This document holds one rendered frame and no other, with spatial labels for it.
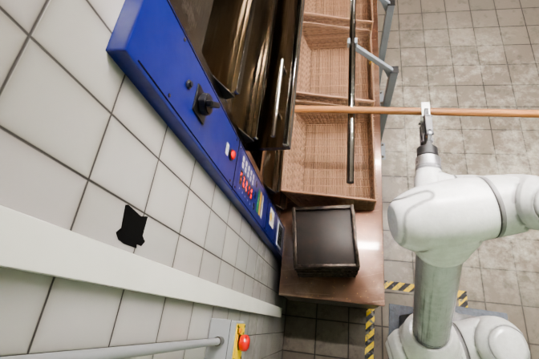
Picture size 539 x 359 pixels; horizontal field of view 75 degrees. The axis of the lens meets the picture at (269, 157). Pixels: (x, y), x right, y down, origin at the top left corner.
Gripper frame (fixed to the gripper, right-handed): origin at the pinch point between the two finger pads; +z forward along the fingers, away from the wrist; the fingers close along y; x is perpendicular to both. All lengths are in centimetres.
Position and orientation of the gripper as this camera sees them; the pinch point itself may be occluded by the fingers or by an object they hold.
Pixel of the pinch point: (424, 111)
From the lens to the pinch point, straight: 156.6
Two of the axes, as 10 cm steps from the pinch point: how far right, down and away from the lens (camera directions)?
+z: 1.3, -9.0, 4.1
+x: 9.8, 0.4, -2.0
